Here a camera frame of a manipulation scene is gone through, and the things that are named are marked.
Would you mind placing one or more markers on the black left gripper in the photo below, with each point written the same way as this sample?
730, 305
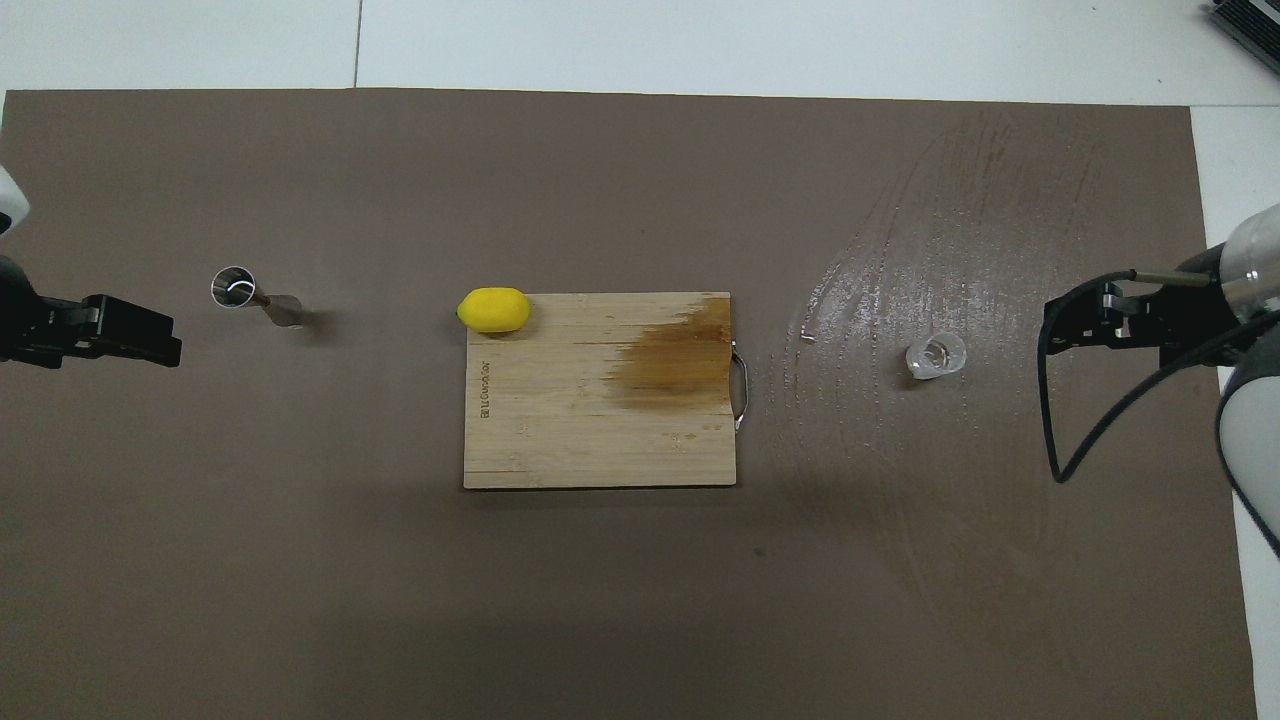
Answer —
30, 315

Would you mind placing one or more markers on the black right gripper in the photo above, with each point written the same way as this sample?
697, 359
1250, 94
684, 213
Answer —
1190, 305

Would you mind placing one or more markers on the steel jigger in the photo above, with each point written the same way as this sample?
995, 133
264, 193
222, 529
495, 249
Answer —
233, 288

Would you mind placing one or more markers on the clear plastic cup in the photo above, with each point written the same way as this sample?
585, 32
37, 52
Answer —
935, 357

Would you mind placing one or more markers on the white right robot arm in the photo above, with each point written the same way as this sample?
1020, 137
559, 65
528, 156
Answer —
1255, 420

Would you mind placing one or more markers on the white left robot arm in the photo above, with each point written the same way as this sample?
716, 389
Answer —
8, 205

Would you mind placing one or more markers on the brown table mat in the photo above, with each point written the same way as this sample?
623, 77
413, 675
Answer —
300, 560

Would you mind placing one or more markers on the grey ribbed device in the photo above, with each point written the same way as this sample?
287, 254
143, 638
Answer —
1255, 25

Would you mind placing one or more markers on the yellow lemon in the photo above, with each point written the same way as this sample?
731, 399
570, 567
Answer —
493, 310

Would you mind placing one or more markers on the bamboo cutting board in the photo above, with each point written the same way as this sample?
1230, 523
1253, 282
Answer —
560, 420

